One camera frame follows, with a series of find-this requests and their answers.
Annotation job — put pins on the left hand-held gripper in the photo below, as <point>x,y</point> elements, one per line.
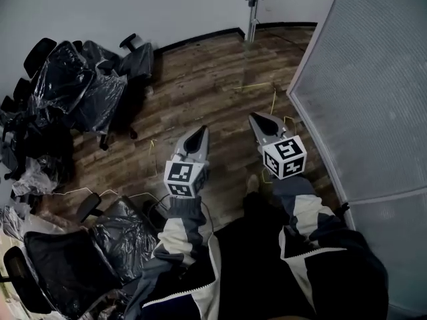
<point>180,173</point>

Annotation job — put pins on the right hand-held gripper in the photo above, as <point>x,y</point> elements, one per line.
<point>283,155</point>

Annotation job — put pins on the person's left forearm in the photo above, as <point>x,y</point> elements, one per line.
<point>183,225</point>

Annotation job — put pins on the person's right forearm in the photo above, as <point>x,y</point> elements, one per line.
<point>300,208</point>

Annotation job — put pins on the person's shoe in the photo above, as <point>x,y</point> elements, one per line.
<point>253,183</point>

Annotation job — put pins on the glass partition with blinds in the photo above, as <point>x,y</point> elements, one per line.
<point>367,95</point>

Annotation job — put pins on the person's torso in jacket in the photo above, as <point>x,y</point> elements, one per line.
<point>253,272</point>

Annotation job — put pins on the crumpled clear plastic sheet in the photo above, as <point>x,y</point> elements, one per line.
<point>36,175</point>

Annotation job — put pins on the pile of black chair parts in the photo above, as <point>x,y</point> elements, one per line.
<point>30,135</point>

